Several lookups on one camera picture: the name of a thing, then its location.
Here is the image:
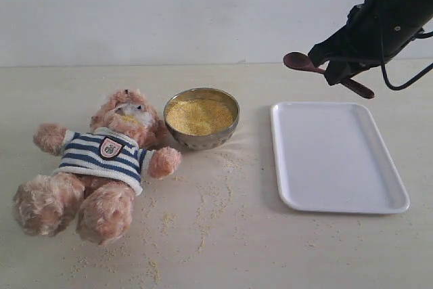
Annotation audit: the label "brown teddy bear striped sweater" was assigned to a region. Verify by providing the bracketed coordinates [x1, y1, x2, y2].
[12, 89, 181, 245]

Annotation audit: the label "yellow millet grains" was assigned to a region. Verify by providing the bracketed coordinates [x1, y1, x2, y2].
[166, 99, 234, 136]

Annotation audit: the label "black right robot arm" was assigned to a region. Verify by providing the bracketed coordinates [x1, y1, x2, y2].
[308, 0, 432, 85]

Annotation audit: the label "white plastic tray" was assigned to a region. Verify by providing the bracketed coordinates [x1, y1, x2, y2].
[270, 102, 410, 215]

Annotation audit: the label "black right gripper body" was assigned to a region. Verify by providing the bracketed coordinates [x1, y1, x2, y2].
[333, 0, 406, 68]

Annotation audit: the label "metal bowl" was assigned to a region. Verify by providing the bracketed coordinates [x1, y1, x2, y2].
[164, 87, 240, 150]

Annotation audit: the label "dark red wooden spoon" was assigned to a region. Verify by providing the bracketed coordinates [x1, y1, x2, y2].
[283, 51, 375, 99]

